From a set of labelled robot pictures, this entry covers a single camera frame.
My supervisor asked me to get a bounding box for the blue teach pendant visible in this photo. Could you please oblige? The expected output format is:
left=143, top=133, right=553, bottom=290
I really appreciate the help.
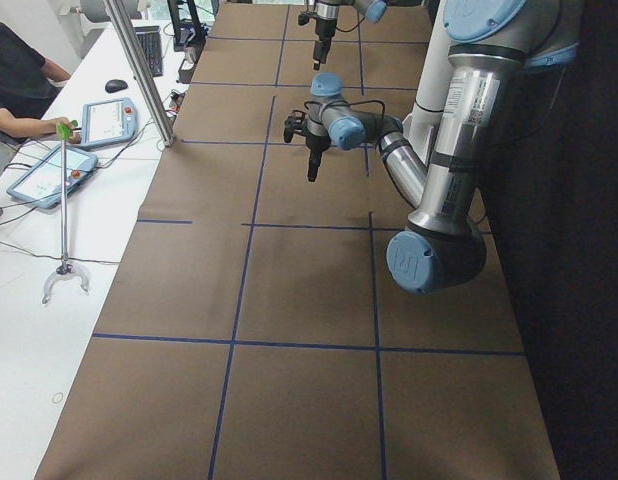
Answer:
left=80, top=97, right=138, bottom=150
left=6, top=146, right=98, bottom=210

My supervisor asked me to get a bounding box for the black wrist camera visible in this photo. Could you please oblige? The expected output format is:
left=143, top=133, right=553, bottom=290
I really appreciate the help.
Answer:
left=297, top=10, right=316, bottom=26
left=283, top=110, right=308, bottom=144

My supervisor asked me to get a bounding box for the black stand on table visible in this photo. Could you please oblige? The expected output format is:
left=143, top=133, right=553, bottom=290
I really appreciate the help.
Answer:
left=167, top=0, right=209, bottom=84

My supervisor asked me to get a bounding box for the upper blue teach pendant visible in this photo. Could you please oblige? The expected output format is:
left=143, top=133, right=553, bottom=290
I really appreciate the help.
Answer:
left=80, top=97, right=138, bottom=150

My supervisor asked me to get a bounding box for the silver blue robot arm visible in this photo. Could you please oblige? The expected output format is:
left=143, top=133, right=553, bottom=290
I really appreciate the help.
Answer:
left=311, top=0, right=388, bottom=71
left=284, top=1, right=583, bottom=294

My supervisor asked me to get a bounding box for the black computer mouse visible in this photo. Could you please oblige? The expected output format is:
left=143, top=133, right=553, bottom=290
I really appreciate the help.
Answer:
left=105, top=79, right=128, bottom=94

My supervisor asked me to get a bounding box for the green handled reacher grabber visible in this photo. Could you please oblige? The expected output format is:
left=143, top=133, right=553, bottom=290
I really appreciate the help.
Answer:
left=42, top=136, right=90, bottom=305

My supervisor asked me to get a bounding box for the person hand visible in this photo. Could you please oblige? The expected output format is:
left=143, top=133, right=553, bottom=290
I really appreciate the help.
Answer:
left=54, top=117, right=80, bottom=140

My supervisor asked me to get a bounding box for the black keyboard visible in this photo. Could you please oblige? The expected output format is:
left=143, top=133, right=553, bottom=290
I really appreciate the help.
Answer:
left=134, top=26, right=163, bottom=77

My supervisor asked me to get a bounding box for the lower blue teach pendant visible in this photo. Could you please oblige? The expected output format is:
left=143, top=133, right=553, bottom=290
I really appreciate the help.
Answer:
left=6, top=146, right=98, bottom=210

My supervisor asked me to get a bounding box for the person in black shirt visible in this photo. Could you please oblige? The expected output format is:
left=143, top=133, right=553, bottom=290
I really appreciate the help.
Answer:
left=0, top=18, right=73, bottom=191

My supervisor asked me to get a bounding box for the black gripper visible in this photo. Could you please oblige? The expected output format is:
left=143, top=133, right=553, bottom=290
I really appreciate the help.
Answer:
left=305, top=132, right=331, bottom=182
left=313, top=17, right=336, bottom=70

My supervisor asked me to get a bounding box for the aluminium frame post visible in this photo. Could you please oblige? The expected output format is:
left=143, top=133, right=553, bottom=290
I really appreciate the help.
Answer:
left=104, top=0, right=175, bottom=147

